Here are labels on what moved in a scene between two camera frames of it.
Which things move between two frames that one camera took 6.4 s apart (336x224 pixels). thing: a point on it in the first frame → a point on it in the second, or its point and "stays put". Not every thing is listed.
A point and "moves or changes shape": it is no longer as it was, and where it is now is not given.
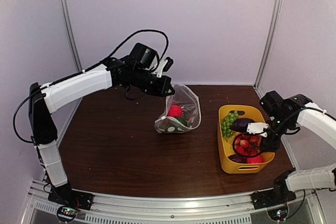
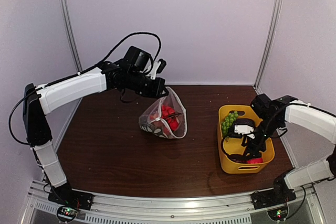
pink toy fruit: x=258 y=160 stays put
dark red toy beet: x=238 y=158 stays put
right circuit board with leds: x=278 y=214 stays put
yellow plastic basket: x=225 y=147 stays put
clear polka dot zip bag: x=182 y=111 → x=166 y=117
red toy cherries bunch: x=247 y=145 moves or changes shape
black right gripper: x=270 y=146 → x=251 y=148
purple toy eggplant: x=241 y=124 stays put
